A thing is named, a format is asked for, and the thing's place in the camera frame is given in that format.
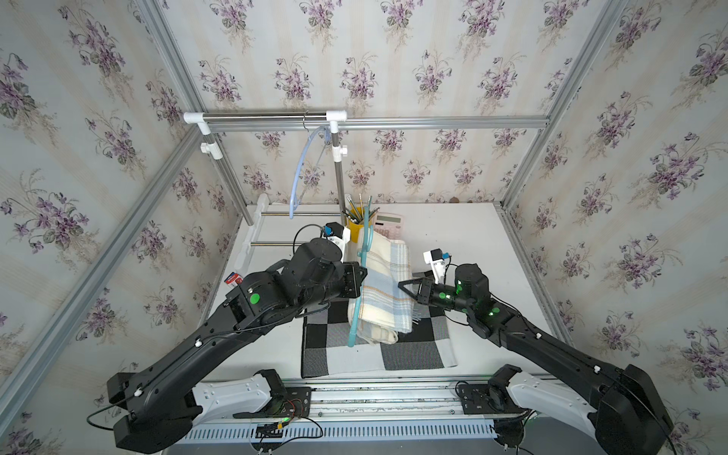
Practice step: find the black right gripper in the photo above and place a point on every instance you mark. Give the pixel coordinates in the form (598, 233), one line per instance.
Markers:
(425, 291)

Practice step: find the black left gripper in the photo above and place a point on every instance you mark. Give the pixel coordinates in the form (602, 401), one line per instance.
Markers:
(353, 274)

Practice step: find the blue cream plaid scarf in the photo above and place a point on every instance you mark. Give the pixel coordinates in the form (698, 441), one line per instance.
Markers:
(385, 310)

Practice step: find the teal plastic hanger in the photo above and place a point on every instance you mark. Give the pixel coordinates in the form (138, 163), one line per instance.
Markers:
(366, 238)

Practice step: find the black white checkered scarf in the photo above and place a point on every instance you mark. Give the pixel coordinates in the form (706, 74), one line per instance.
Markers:
(324, 350)

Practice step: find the light blue plastic hanger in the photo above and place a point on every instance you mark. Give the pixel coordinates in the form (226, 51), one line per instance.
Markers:
(299, 185)

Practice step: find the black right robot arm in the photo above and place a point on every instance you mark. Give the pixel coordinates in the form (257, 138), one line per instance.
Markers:
(619, 407)

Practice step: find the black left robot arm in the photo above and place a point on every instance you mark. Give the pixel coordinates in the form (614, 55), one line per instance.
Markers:
(265, 300)

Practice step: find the yellow pencil cup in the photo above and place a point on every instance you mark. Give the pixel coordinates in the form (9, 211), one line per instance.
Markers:
(355, 229)

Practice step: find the bundle of pencils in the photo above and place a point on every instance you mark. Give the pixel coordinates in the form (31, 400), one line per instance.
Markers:
(357, 213)

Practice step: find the pink calculator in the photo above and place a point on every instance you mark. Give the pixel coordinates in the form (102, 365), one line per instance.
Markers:
(389, 225)

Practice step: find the red blue white packet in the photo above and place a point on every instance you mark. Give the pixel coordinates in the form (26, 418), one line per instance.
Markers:
(234, 279)

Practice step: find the white metal clothes rack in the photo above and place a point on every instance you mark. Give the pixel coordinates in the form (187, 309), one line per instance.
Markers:
(324, 125)

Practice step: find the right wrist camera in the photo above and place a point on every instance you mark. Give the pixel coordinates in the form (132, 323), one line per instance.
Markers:
(438, 261)

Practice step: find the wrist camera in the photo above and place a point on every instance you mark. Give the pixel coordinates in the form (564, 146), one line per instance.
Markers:
(438, 261)
(340, 235)

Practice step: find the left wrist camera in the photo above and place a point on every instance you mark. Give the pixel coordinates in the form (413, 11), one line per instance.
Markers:
(340, 235)

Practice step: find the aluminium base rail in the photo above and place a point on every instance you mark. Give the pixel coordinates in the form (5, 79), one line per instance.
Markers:
(375, 404)

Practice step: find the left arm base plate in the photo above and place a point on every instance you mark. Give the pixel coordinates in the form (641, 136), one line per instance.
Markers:
(283, 401)

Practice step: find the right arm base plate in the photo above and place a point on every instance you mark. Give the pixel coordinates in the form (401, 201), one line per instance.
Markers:
(491, 397)

